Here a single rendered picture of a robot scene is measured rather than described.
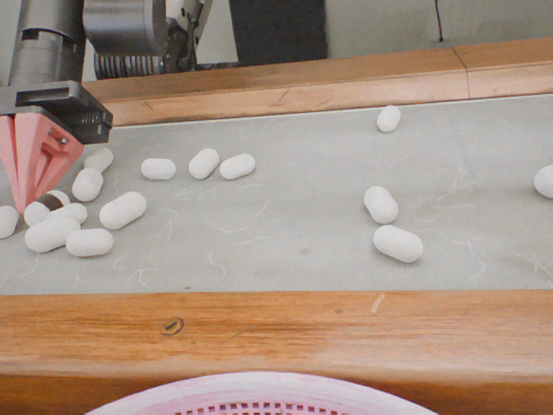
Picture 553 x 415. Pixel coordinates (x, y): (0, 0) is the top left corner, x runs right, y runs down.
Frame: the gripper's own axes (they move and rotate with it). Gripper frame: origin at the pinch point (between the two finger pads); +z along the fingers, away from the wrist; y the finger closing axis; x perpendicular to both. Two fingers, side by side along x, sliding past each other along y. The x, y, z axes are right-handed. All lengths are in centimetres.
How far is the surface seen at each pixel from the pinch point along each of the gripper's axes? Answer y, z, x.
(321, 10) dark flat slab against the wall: 15, -137, 157
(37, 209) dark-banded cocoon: 2.4, 1.1, -2.1
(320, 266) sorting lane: 24.1, 6.3, -4.2
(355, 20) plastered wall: 30, -135, 165
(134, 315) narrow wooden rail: 15.0, 9.5, -10.4
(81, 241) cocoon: 7.8, 4.2, -4.3
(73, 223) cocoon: 6.1, 2.5, -2.9
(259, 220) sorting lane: 19.5, 2.3, -0.6
